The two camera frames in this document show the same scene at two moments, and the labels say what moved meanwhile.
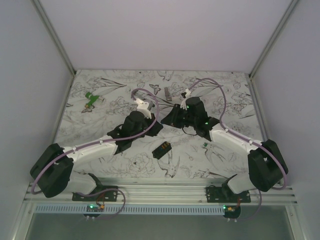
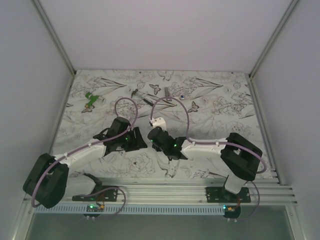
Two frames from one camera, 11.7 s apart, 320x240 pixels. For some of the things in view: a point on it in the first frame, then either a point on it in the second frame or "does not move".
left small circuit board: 95,208 does not move
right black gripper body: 191,121 to 159,149
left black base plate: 108,193 does not move
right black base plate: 225,194 does not move
